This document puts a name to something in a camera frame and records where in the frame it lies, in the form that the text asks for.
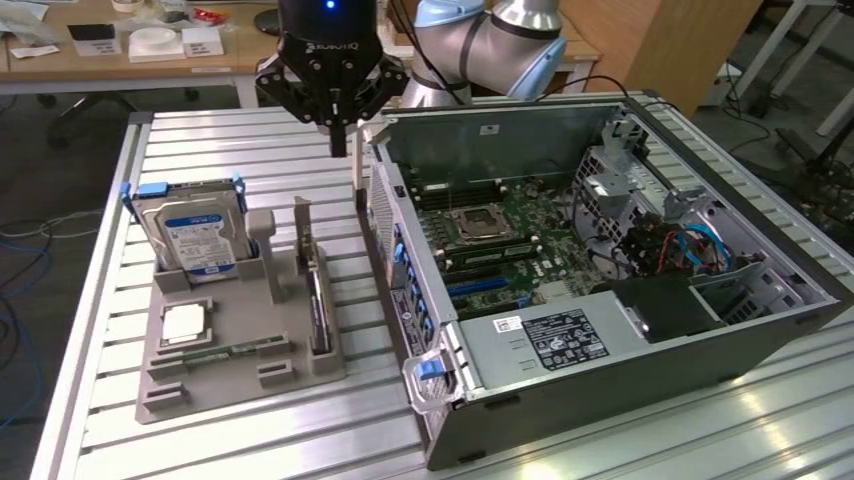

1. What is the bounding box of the grey parts rack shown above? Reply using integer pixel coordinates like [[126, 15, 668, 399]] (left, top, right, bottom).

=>
[[134, 207, 349, 426]]

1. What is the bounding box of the silver CPU chip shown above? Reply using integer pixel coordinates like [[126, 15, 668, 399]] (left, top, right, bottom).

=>
[[159, 304, 208, 345]]

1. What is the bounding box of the silver drive cage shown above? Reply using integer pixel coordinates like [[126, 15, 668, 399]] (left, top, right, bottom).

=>
[[573, 117, 672, 236]]

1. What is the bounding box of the wooden desk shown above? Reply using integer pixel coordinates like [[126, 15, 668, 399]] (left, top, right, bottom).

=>
[[0, 0, 603, 96]]

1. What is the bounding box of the hard disk with blue carrier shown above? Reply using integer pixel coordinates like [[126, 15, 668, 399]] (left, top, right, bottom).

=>
[[120, 171, 260, 282]]

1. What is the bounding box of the white paper label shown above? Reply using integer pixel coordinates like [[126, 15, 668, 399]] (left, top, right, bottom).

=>
[[9, 44, 61, 60]]

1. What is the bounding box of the green RAM stick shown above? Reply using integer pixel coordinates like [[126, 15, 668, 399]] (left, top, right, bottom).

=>
[[179, 338, 276, 365]]

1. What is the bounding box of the clear plastic bag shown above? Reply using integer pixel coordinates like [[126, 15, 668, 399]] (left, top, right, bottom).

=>
[[0, 0, 65, 46]]

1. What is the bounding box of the long black expansion slot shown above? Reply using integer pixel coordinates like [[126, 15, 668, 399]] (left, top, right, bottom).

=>
[[443, 267, 501, 282]]

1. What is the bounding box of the blue SATA wire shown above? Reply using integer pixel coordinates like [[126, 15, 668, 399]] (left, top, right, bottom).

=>
[[670, 223, 734, 275]]

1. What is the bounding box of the black chair base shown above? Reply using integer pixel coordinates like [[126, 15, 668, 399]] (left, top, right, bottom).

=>
[[36, 88, 201, 149]]

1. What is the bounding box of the black RAM slot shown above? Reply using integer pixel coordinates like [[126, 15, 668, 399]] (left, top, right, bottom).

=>
[[415, 176, 501, 193], [417, 182, 503, 199], [423, 194, 507, 211], [420, 188, 504, 205]]

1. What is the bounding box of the black equipment pile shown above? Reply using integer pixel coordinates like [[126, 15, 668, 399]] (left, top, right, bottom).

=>
[[772, 124, 854, 224]]

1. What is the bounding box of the long black cable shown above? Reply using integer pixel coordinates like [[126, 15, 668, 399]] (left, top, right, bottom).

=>
[[551, 74, 676, 109]]

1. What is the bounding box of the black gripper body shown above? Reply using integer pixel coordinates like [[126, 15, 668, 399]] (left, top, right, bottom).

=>
[[276, 0, 387, 92]]

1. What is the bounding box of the black cable bundle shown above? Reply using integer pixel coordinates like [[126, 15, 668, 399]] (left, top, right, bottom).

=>
[[623, 214, 675, 276]]

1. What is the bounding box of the black camera cable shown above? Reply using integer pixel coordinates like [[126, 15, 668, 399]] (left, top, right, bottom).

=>
[[388, 0, 472, 107]]

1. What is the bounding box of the thin blue cable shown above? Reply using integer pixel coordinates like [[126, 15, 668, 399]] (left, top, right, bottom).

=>
[[0, 234, 58, 429]]

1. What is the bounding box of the graphics card with fan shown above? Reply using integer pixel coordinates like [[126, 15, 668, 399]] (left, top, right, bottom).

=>
[[291, 195, 333, 357]]

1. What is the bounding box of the green motherboard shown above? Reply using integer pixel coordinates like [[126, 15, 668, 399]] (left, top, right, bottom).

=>
[[403, 167, 606, 321]]

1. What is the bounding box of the blue expansion slot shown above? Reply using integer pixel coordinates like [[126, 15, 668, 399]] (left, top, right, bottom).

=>
[[449, 277, 507, 297]]

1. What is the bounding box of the white labelled box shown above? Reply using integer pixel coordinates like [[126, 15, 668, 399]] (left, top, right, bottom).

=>
[[179, 25, 227, 59]]

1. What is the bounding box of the beige case latch bar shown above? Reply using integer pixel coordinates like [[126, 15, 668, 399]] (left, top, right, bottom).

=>
[[351, 117, 389, 211]]

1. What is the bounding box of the silver disk bay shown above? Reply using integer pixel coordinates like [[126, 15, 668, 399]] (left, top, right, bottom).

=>
[[686, 249, 839, 331]]

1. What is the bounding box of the metal CPU socket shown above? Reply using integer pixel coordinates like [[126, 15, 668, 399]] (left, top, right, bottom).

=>
[[447, 203, 516, 247]]

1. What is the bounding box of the black round lamp base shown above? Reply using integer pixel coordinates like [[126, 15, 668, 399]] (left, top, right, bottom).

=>
[[252, 7, 281, 36]]

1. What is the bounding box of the black PC case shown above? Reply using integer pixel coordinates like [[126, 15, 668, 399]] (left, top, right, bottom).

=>
[[351, 88, 854, 472]]

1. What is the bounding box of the wooden cabinet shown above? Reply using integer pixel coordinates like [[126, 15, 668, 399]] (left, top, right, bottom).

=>
[[553, 0, 766, 117]]

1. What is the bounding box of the thin white cable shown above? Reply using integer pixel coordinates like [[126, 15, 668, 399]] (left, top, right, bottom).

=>
[[0, 207, 101, 240]]

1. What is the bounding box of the white box with dish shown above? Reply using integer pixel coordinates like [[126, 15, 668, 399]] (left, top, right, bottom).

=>
[[125, 27, 188, 65]]

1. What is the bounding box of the white desk frame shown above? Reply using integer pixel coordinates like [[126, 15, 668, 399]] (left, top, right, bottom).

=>
[[726, 0, 854, 137]]

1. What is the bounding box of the grey case handle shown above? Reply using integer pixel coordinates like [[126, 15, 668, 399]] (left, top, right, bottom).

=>
[[401, 346, 467, 415]]

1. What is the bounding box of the grey power supply unit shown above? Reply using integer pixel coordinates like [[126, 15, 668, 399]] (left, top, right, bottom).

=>
[[457, 291, 652, 392]]

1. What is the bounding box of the black and white box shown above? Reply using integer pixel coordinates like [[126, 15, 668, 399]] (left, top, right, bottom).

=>
[[66, 23, 125, 58]]

